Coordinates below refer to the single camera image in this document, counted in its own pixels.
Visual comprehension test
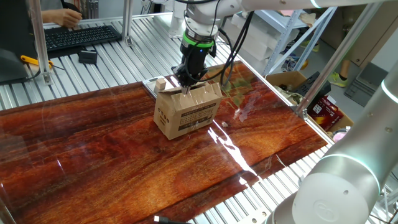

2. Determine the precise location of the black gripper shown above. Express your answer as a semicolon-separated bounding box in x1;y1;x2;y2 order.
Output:
172;46;209;95

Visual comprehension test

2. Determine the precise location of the brown cardboard shipping box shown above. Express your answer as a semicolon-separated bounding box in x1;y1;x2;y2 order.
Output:
153;82;223;141

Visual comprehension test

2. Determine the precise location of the bare person forearm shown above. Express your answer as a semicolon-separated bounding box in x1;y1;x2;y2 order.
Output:
41;9;55;23

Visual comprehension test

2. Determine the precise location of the open brown storage carton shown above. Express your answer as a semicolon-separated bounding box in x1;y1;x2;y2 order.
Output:
264;70;355;138

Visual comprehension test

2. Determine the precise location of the small black box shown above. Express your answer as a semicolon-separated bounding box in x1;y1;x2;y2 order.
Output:
77;49;98;65

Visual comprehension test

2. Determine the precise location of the red printed box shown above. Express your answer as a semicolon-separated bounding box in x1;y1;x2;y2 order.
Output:
307;95;345;131

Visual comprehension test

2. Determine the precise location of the bare person hand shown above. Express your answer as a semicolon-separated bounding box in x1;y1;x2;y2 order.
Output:
49;7;83;29

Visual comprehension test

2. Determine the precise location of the small wooden cube block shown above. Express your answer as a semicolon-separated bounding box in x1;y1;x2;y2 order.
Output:
154;78;167;93

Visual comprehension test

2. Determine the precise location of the silver digital kitchen scale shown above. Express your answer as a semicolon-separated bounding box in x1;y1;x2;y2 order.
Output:
142;75;180;100

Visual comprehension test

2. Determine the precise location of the white foam block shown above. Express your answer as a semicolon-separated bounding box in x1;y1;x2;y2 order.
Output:
223;14;282;75

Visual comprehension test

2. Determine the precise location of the crumpled beige cloth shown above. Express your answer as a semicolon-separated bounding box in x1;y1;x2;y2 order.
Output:
273;83;304;105

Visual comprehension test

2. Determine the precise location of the glossy wood-grain table mat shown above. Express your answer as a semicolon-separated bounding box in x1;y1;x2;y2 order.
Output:
0;60;329;224

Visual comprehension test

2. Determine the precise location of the grey metal shelf rack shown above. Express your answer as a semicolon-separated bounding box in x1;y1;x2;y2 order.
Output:
248;6;340;77

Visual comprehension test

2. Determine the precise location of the black keyboard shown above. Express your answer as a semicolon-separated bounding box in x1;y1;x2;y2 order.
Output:
43;24;123;53

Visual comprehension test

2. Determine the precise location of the person in grey shirt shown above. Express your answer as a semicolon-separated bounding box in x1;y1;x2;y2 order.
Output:
39;0;82;12

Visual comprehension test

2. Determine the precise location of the pink round object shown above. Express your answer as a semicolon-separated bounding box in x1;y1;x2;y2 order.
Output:
331;126;352;143

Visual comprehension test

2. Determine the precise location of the dark grey plastic crate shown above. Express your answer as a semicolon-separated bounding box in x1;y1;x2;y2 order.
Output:
343;62;389;106

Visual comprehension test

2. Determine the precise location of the black monitor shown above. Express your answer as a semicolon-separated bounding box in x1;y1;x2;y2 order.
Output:
0;0;41;85

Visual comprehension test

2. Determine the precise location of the brown wooden cabinet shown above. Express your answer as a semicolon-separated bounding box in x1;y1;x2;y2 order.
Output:
320;2;398;69

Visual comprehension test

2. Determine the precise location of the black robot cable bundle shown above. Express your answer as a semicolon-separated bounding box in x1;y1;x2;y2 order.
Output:
174;0;252;88

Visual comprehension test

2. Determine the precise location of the aluminium frame post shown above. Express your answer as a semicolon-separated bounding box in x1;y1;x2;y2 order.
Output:
121;0;134;47
27;0;53;85
295;0;385;118

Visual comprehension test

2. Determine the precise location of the black USB cable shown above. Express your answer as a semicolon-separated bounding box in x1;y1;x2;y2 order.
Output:
153;215;193;224

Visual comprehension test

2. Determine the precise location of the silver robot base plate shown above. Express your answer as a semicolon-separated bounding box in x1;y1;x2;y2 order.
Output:
236;207;274;224

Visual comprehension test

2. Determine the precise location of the yellow handled tool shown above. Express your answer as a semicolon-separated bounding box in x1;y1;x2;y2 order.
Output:
20;55;54;70

